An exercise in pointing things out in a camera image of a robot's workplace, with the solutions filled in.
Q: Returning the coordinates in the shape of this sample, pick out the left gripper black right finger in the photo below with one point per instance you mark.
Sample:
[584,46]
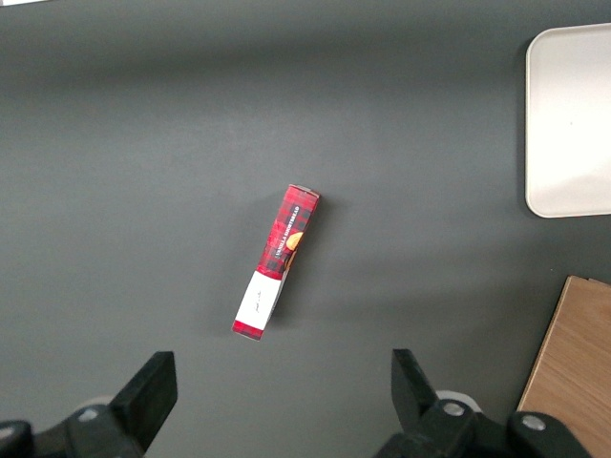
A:
[429,424]

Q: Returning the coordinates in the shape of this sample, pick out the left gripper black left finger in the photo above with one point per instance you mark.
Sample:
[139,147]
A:
[129,415]

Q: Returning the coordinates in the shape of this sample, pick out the wooden drawer cabinet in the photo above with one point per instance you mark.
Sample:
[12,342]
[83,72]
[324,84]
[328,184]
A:
[577,362]

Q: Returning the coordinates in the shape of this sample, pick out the red plaid cookie box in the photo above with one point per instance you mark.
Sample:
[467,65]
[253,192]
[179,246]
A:
[281,248]

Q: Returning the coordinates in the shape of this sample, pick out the beige plastic tray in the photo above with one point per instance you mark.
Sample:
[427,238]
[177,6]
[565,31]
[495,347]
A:
[573,124]

